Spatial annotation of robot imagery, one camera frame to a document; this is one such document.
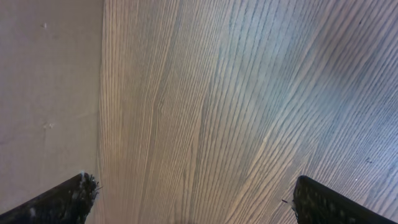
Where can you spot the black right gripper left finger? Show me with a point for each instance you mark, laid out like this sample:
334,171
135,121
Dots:
67,203

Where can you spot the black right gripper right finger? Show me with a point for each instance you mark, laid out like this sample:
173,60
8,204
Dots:
314,203

